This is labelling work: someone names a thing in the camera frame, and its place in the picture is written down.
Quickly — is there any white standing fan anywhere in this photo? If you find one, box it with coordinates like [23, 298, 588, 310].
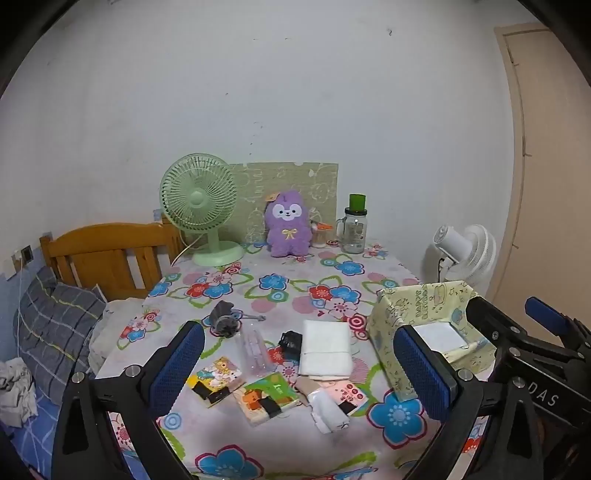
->
[424, 224, 498, 296]

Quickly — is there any green desk fan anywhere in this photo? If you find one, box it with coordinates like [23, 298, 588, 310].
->
[159, 154, 245, 267]

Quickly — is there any floral tablecloth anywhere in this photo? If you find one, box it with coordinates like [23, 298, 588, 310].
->
[95, 240, 497, 480]

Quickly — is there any wooden bed headboard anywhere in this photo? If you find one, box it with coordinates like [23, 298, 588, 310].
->
[39, 217, 185, 303]

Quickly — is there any clear plastic packet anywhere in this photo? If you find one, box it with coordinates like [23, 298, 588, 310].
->
[239, 320, 274, 377]

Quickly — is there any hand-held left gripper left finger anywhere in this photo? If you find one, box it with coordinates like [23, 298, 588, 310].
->
[52, 320, 206, 480]

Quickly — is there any printed cardboard sheet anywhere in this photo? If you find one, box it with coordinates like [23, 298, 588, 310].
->
[228, 161, 340, 245]

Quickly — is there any white folded cloth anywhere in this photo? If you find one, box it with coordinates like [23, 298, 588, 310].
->
[298, 319, 354, 377]

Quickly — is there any grey plaid pillow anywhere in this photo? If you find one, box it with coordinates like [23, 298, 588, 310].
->
[13, 265, 108, 407]

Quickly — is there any cream fan power cable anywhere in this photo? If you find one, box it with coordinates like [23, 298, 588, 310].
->
[170, 233, 197, 268]

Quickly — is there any grey drawstring pouch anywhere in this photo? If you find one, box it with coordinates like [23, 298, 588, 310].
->
[209, 300, 267, 340]

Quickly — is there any yellow printed paper box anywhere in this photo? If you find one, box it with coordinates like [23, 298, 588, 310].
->
[366, 280, 497, 403]

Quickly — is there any black plastic bag roll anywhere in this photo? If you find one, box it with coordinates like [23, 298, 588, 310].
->
[277, 330, 304, 363]

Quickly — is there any yellow cartoon tissue pack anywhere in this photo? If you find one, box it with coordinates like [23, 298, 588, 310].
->
[187, 356, 246, 409]

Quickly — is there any small white packet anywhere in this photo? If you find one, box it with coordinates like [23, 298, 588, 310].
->
[307, 388, 349, 435]

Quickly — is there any beige paper packet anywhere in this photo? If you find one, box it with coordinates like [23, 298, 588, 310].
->
[293, 375, 324, 407]

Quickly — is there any beige door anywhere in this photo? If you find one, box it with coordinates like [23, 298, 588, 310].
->
[487, 22, 591, 352]

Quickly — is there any green orange tissue pack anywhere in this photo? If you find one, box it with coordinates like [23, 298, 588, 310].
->
[232, 371, 299, 428]

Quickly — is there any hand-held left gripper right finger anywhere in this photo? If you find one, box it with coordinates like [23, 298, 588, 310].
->
[392, 324, 544, 480]

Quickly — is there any white charger cable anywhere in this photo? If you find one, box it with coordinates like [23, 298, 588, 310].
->
[11, 251, 28, 356]

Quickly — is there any purple plush toy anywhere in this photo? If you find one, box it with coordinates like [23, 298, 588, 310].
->
[264, 190, 315, 258]

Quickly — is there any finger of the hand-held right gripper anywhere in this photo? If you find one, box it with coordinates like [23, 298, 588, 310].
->
[465, 296, 519, 348]
[525, 297, 584, 345]

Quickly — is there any glass jar mug green lid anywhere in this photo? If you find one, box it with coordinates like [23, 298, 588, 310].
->
[335, 194, 368, 254]

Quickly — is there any white flat tissue packet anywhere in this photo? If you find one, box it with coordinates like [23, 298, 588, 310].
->
[412, 322, 467, 354]

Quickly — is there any pink tissue pack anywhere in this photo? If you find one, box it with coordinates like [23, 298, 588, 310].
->
[318, 378, 370, 416]

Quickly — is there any blue bed sheet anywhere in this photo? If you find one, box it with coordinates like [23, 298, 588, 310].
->
[0, 272, 153, 480]

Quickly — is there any white crumpled cloth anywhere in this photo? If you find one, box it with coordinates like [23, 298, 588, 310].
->
[0, 357, 40, 428]

